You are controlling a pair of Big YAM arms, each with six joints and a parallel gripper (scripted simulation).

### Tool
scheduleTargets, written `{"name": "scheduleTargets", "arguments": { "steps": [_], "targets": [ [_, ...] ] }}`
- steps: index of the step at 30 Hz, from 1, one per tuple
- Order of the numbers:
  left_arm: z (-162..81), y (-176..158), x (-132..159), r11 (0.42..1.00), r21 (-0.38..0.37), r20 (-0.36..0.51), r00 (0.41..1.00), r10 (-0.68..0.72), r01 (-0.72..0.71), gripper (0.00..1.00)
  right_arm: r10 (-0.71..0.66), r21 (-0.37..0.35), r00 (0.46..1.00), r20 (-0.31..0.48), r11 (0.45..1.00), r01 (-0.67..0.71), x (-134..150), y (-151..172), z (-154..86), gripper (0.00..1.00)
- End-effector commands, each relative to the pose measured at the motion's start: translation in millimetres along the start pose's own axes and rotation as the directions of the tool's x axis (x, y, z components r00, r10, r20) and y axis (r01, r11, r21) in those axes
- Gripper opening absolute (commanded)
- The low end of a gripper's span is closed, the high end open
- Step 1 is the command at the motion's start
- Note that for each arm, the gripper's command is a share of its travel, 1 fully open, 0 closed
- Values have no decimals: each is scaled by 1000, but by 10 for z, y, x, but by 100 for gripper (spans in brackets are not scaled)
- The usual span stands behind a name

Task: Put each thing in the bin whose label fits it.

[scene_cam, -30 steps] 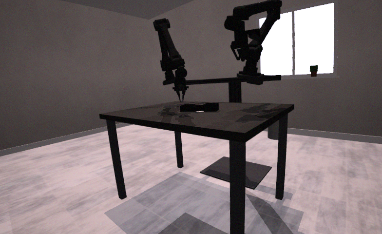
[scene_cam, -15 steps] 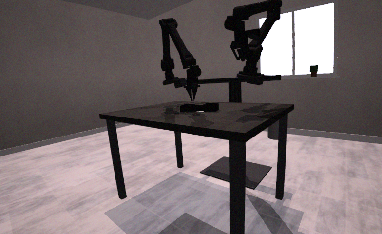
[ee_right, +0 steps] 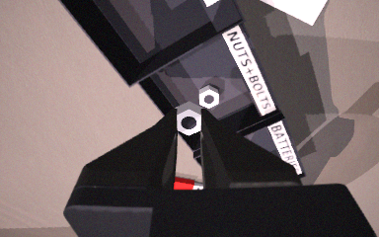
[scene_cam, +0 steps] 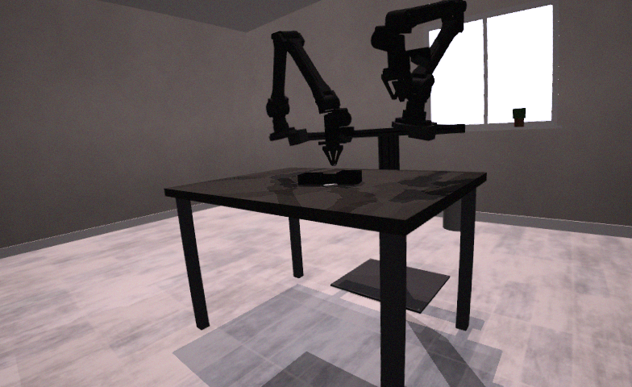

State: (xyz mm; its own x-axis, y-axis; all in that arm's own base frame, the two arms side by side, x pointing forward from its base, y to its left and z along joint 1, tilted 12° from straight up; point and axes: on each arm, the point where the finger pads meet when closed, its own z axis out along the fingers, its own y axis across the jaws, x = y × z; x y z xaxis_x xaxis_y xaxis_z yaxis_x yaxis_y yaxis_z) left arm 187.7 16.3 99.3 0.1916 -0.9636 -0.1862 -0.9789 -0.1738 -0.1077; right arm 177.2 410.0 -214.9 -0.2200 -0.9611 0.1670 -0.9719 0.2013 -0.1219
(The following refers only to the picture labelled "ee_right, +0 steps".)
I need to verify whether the black three-compartment bin rack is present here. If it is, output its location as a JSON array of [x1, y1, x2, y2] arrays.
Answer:
[[58, 0, 307, 179]]

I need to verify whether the white hex nut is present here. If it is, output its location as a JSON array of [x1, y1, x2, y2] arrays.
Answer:
[[199, 85, 219, 108], [176, 101, 203, 135]]

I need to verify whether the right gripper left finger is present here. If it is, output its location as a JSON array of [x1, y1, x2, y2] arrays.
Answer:
[[74, 109, 178, 189]]

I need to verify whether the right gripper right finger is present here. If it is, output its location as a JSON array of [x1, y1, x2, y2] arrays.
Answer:
[[200, 109, 303, 189]]

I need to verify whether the red usb stick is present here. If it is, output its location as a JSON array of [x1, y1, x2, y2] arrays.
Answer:
[[175, 177, 201, 189]]

